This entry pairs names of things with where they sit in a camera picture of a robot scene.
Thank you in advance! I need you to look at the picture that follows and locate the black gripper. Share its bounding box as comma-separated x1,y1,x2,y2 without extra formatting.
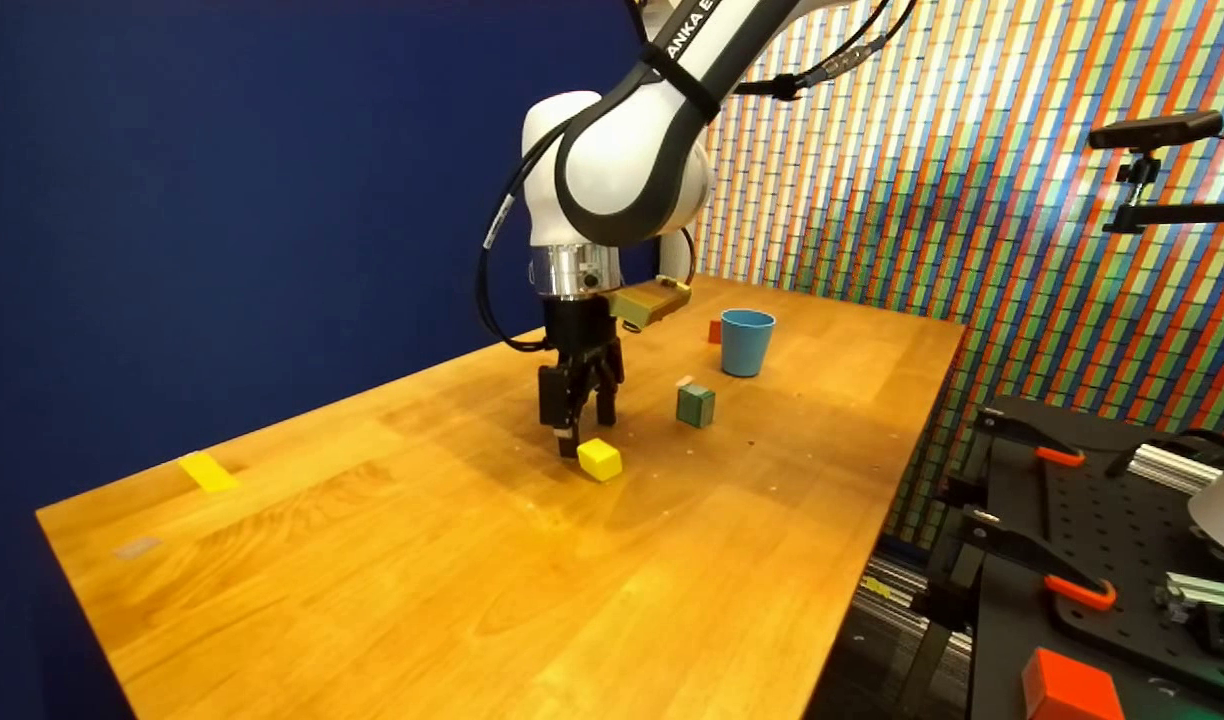
537,290,628,458

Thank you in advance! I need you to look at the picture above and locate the yellow block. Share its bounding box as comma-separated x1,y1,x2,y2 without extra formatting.
573,436,628,482
176,448,242,494

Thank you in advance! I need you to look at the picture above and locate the green block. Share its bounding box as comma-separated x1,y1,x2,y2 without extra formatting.
671,374,718,433

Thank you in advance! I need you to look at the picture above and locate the blue cup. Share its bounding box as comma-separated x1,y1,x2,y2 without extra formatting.
718,307,780,380

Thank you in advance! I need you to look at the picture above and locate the black perforated breadboard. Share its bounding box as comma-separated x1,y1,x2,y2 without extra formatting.
969,397,1224,720

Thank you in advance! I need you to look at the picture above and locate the red orange box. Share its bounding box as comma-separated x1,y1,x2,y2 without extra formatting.
1021,645,1128,720

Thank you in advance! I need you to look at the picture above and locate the olive wrist camera box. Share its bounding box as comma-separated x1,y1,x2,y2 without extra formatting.
606,275,697,336

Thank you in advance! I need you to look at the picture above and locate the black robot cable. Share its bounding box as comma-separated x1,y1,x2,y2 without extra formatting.
466,0,921,355

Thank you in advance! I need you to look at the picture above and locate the black clamp with orange handle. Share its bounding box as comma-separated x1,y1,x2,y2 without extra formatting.
952,504,1123,614
972,404,1091,475

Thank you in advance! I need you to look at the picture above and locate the aluminium extrusion rail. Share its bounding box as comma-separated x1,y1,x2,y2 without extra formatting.
1123,438,1224,498

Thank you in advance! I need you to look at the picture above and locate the black camera on stand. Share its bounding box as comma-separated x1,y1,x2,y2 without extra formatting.
1082,107,1224,245

